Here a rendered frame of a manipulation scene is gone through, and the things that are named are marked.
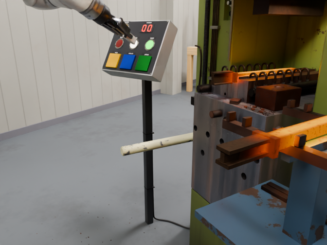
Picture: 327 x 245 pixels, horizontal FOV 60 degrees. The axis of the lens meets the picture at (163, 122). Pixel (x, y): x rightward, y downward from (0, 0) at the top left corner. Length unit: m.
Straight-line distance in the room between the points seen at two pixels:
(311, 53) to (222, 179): 0.70
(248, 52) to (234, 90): 0.33
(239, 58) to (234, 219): 0.79
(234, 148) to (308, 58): 1.07
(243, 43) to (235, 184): 0.62
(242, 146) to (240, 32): 0.92
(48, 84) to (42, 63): 0.25
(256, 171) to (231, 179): 0.14
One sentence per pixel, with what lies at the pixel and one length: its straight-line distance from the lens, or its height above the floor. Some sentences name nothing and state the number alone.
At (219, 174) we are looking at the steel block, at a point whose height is 0.63.
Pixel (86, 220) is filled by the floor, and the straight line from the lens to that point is 1.97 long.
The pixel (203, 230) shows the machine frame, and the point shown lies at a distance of 1.36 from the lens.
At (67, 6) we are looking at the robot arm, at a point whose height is 1.24.
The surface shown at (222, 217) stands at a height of 0.72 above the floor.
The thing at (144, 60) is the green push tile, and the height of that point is 1.02.
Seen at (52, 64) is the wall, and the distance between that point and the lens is 3.75.
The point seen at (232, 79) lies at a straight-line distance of 1.05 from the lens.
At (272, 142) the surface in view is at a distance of 0.48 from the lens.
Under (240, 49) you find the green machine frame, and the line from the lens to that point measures 1.33.
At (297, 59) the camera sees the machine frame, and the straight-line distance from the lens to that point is 1.49.
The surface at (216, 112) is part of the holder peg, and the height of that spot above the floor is 0.88.
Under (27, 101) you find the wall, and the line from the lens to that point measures 3.62.
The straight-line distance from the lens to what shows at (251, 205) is 0.81.
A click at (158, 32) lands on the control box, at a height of 1.15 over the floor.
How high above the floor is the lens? 1.16
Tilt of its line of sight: 18 degrees down
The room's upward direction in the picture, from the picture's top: straight up
